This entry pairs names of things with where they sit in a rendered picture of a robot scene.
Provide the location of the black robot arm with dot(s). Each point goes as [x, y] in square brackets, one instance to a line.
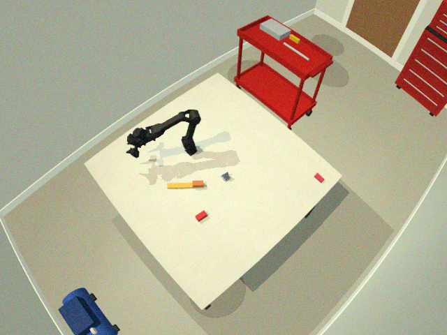
[158, 129]

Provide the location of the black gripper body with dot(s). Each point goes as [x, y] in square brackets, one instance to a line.
[134, 151]

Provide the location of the small red block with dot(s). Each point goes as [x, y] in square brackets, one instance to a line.
[201, 215]
[319, 177]

